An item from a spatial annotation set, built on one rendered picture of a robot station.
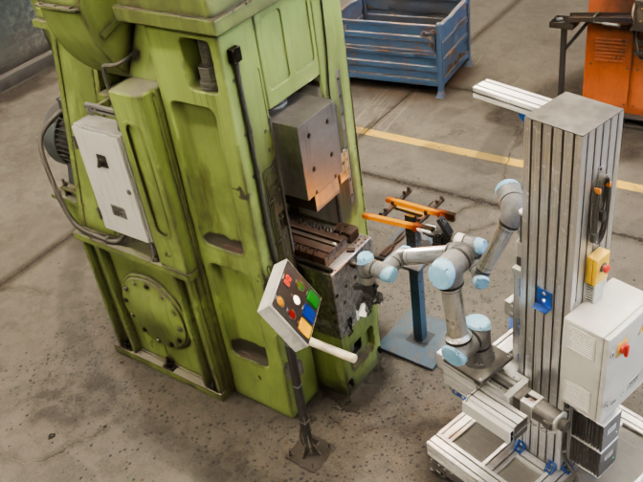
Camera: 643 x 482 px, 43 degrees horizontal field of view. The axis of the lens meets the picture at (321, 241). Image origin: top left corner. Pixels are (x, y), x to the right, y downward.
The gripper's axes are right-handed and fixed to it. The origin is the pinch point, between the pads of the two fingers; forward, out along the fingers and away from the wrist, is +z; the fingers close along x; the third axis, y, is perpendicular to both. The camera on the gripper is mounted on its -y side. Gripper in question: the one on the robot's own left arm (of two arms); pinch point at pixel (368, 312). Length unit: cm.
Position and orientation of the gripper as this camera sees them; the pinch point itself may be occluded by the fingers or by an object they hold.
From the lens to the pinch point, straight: 384.8
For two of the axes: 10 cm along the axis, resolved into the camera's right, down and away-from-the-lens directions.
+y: 6.5, 3.8, -6.6
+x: 7.5, -4.6, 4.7
